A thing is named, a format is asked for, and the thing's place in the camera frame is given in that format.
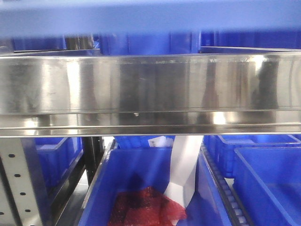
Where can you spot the blue plastic tray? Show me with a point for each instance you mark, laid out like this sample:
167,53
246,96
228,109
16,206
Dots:
35,18

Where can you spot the stainless steel shelf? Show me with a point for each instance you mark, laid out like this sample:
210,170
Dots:
83,93

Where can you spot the perforated grey shelf upright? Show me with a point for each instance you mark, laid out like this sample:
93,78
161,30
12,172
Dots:
14,153

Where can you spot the white folded paper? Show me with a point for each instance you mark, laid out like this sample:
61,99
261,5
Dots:
183,161

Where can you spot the blue bin with red wrap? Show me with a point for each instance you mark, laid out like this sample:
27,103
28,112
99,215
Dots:
136,169

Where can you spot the blue bin right rear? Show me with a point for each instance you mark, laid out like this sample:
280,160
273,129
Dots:
221,147

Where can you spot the red bubble wrap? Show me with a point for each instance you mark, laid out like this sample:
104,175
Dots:
147,207

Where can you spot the blue bin left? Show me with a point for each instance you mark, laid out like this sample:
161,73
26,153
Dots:
56,155

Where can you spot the blue bin right front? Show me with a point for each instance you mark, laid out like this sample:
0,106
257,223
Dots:
268,183

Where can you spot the roller conveyor rail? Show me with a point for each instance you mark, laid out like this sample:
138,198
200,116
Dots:
234,209

